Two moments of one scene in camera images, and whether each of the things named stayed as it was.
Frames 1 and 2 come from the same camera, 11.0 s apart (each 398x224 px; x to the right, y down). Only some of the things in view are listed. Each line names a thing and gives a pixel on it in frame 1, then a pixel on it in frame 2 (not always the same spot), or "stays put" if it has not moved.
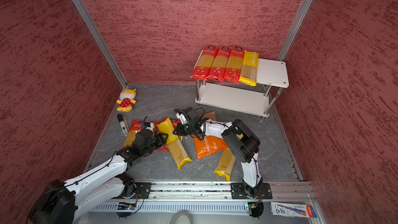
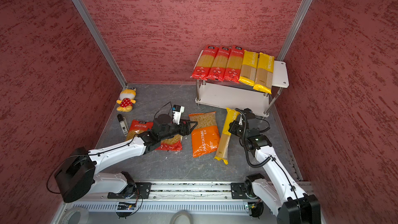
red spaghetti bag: [233, 69] stays put
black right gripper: [182, 129] → [235, 127]
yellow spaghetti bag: [225, 164] → [222, 152]
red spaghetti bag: [217, 70] stays put
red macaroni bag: [136, 126] stays put
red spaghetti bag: [204, 62] stays put
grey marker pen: [124, 124] stays put
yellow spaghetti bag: [249, 69] stays put
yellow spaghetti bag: [174, 143] → [264, 74]
